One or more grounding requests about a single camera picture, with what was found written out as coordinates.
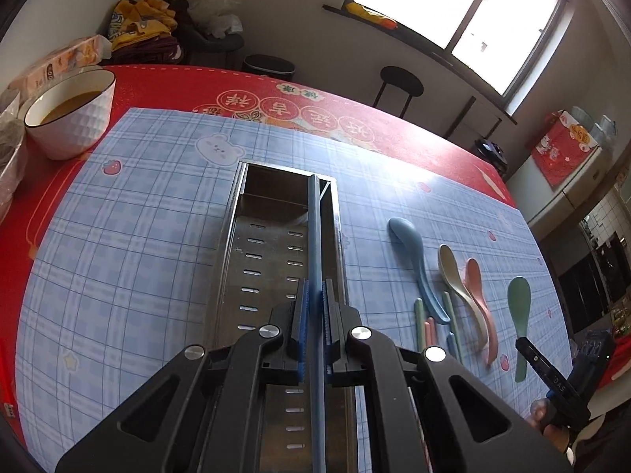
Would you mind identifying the plastic covered pink bowl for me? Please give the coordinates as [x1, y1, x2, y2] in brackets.
[0, 89, 28, 221]

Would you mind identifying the beige spoon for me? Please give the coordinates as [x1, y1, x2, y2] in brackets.
[437, 244, 488, 351]

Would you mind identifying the yellow item on sill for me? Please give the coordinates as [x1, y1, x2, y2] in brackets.
[344, 1, 398, 30]

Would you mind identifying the yellow clothes pile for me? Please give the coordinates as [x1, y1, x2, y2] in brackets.
[107, 0, 182, 64]

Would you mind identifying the black round stool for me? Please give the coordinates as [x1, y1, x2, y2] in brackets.
[372, 65, 425, 119]

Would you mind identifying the window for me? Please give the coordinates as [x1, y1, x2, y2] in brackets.
[327, 0, 569, 116]

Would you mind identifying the white ceramic bowl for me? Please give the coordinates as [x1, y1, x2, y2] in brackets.
[24, 69, 117, 160]

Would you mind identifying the black waste bin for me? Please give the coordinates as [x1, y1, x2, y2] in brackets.
[242, 54, 296, 81]

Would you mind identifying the white plastic bag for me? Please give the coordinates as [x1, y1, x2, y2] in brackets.
[188, 0, 243, 39]

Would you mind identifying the white refrigerator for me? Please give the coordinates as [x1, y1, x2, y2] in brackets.
[507, 146, 612, 240]

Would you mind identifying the red cloth on refrigerator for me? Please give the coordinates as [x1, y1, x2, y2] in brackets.
[530, 111, 598, 189]

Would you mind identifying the person's right hand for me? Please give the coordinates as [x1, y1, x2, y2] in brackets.
[526, 398, 569, 453]

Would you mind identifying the pink spoon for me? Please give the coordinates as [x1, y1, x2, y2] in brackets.
[464, 257, 498, 367]

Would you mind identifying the steel utensil tray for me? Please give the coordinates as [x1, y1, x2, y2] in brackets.
[204, 161, 358, 472]

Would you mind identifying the green spoon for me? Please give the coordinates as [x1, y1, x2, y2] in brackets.
[507, 277, 530, 383]

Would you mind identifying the blue chopstick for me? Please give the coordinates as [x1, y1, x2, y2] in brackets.
[446, 332, 460, 361]
[308, 175, 326, 472]

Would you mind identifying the blue plaid table mat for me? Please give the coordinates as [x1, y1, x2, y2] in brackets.
[16, 109, 571, 471]

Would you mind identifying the red table cover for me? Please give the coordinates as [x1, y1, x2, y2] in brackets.
[1, 64, 514, 434]

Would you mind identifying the blue spoon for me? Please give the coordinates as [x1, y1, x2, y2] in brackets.
[388, 217, 451, 325]

